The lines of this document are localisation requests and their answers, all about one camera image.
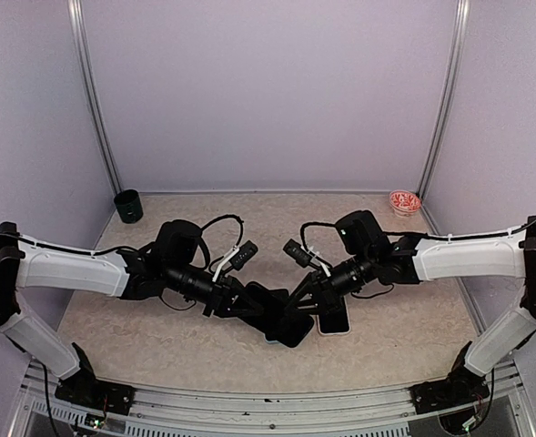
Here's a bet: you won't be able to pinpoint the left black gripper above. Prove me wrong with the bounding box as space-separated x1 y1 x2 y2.
165 260 264 318

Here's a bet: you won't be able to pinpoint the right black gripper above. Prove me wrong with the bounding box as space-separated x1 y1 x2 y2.
284 249 377 314

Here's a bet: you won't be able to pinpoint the black phone case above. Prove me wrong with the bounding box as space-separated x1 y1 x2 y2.
241 282 314 348

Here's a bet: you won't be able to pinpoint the purple phone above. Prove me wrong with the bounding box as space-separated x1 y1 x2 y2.
318 304 349 334

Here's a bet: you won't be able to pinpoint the pink phone case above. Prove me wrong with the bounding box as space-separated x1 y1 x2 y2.
316 302 352 337

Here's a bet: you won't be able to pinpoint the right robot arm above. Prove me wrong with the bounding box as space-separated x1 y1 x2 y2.
286 210 536 404

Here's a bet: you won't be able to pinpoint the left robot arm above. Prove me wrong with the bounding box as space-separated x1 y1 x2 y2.
0 219 265 405

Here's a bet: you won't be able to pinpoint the red patterned bowl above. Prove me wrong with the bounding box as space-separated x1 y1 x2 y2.
389 190 421 217

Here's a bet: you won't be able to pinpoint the dark green cup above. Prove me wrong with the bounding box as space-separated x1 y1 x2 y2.
114 189 143 224

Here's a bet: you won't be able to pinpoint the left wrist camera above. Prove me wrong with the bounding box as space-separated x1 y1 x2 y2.
212 240 258 282

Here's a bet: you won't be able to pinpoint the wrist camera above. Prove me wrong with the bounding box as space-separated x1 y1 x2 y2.
212 240 258 282
283 239 332 277

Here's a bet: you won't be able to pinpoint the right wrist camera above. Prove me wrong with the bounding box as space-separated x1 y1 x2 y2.
283 239 332 277

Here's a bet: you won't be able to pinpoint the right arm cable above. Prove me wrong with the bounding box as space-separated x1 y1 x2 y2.
298 220 341 251

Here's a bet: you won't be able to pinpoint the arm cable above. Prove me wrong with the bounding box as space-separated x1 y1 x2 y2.
198 214 246 269
298 220 341 251

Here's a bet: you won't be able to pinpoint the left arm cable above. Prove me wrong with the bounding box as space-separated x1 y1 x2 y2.
198 214 246 269

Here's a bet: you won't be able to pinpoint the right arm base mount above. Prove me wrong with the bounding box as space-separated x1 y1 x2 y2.
409 342 490 414

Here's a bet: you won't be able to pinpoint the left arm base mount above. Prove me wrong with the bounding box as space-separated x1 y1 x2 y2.
55 343 136 416

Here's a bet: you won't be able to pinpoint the aluminium front rail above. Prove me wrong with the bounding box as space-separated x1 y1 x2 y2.
1 361 536 436

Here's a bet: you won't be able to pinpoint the right aluminium post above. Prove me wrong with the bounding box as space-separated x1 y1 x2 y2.
417 0 470 199

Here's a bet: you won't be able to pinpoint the aluminium post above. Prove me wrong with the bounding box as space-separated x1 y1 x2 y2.
67 0 123 195
417 0 470 199

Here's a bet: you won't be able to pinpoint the left aluminium post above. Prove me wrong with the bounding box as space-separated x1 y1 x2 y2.
67 0 123 195

